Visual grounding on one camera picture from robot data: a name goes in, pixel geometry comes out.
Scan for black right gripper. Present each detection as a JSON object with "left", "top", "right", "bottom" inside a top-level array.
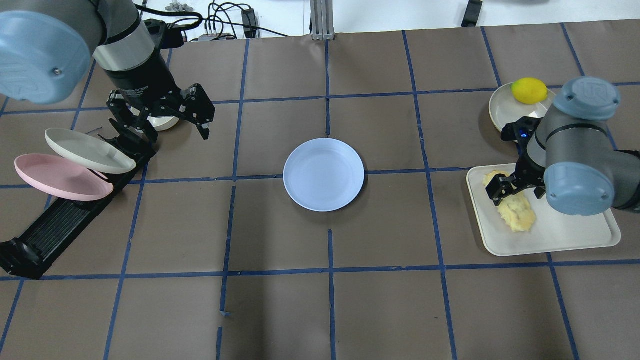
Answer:
[{"left": 485, "top": 117, "right": 546, "bottom": 207}]

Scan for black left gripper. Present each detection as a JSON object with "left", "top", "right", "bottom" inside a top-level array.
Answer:
[{"left": 106, "top": 55, "right": 216, "bottom": 146}]

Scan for yellow bread loaf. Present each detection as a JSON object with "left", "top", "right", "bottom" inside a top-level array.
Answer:
[{"left": 496, "top": 193, "right": 537, "bottom": 233}]

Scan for light blue plate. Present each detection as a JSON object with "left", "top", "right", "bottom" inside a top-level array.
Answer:
[{"left": 282, "top": 137, "right": 365, "bottom": 212}]

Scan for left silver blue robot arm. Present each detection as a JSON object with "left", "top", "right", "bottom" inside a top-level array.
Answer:
[{"left": 0, "top": 0, "right": 216, "bottom": 142}]

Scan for beige plate in rack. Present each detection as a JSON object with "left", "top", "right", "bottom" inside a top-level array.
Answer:
[{"left": 45, "top": 128, "right": 137, "bottom": 174}]

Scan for pink plate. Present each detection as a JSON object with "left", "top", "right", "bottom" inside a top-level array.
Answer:
[{"left": 14, "top": 153, "right": 114, "bottom": 202}]

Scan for beige bowl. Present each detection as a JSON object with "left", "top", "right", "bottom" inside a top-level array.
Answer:
[{"left": 130, "top": 107, "right": 179, "bottom": 134}]

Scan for white rectangular tray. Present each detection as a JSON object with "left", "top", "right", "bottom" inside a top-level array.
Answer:
[{"left": 466, "top": 163, "right": 621, "bottom": 256}]

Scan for beige shallow dish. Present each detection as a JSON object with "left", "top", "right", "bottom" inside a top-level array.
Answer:
[{"left": 488, "top": 82, "right": 556, "bottom": 133}]

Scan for yellow lemon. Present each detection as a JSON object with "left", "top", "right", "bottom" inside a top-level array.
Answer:
[{"left": 510, "top": 77, "right": 549, "bottom": 105}]

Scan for metal clamp parts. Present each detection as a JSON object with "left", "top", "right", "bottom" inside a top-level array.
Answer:
[{"left": 165, "top": 0, "right": 194, "bottom": 13}]

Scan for black power adapter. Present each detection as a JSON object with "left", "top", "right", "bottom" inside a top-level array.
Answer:
[{"left": 241, "top": 8, "right": 258, "bottom": 34}]

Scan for black dish rack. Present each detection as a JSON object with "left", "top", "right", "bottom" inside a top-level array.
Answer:
[{"left": 0, "top": 137, "right": 156, "bottom": 280}]

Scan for aluminium frame post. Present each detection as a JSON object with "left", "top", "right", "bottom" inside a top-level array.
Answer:
[{"left": 310, "top": 0, "right": 336, "bottom": 41}]

